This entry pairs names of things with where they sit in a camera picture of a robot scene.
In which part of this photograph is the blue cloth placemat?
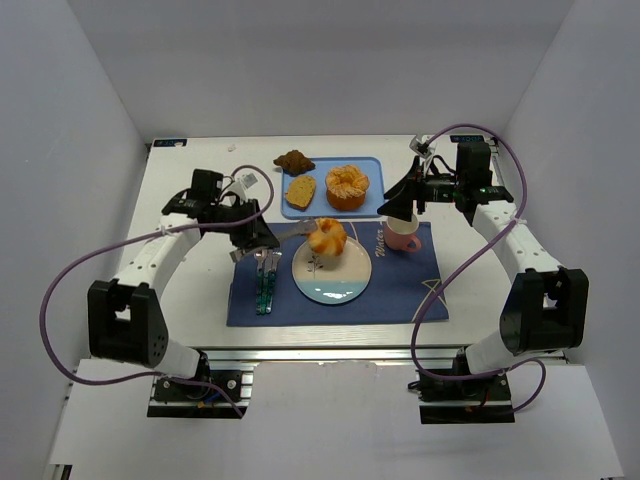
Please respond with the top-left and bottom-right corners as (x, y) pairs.
(227, 221), (441, 327)

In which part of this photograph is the knife with green handle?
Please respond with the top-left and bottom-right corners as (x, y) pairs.
(259, 250), (272, 315)

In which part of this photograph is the white orange striped bun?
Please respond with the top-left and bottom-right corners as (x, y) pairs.
(307, 217), (347, 257)

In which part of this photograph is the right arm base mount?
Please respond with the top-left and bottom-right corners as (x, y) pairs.
(407, 373), (515, 425)

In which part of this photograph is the light blue tray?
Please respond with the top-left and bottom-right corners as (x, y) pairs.
(280, 157), (385, 220)

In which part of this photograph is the sliced loaf bread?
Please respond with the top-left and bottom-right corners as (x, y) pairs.
(285, 175), (316, 211)

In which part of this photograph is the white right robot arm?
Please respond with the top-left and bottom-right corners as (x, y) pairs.
(377, 138), (589, 382)

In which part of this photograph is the pink mug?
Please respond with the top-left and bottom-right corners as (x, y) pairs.
(383, 214), (422, 253)

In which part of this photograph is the cream and blue plate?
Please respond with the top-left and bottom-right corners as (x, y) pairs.
(292, 237), (372, 305)

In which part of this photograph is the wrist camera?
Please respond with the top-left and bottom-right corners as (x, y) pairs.
(409, 135), (435, 159)
(231, 173), (258, 193)

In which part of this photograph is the orange ring cake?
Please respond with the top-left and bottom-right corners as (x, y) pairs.
(325, 164), (370, 211)

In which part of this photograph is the aluminium table frame rail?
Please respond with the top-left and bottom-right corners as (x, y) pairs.
(204, 347), (458, 369)

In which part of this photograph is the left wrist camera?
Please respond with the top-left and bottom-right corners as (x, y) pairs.
(231, 173), (258, 193)

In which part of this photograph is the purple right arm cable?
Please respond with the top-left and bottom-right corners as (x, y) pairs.
(407, 122), (546, 412)

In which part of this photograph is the brown croissant bread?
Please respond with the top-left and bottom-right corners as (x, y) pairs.
(273, 150), (316, 176)

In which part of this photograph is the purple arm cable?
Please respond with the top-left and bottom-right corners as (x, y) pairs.
(39, 164), (275, 417)
(407, 122), (546, 412)

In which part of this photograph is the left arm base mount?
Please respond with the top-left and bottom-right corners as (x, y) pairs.
(147, 368), (253, 419)

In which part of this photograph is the fork with green handle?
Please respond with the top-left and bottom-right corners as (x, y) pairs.
(266, 250), (282, 314)

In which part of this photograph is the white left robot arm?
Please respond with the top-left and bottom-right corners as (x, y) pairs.
(87, 169), (280, 381)

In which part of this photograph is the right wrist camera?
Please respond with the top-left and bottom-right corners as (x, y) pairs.
(409, 135), (435, 159)

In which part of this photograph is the spoon with green handle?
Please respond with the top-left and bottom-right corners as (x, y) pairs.
(254, 249), (267, 315)

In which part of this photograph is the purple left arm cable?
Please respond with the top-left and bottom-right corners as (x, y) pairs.
(39, 164), (275, 417)

